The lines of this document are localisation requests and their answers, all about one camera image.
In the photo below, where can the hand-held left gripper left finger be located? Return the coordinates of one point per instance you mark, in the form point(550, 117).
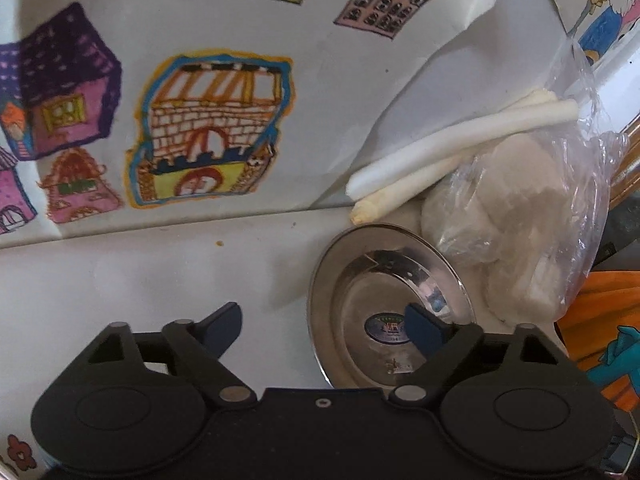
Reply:
point(225, 322)

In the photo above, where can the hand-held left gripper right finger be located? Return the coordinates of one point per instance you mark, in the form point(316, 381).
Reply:
point(422, 332)

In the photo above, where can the steel plate with blue label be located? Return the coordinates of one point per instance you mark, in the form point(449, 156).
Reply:
point(360, 300)

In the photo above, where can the white printed tablecloth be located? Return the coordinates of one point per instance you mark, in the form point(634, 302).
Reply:
point(150, 280)

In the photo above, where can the two white sticks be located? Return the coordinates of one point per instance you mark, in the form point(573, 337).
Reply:
point(400, 192)

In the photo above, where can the plastic bag of white buns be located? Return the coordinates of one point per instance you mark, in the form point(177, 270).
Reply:
point(500, 210)

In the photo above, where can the orange pumpkin poster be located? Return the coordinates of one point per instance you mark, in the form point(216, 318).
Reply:
point(600, 310)

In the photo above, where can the coloured houses drawing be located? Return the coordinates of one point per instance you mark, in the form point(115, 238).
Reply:
point(215, 135)

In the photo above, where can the dark panel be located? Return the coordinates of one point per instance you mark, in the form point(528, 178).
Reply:
point(617, 240)

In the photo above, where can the child with teddy bear drawing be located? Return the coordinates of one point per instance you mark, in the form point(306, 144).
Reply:
point(610, 25)

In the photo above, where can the wooden frame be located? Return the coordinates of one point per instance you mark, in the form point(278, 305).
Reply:
point(630, 160)

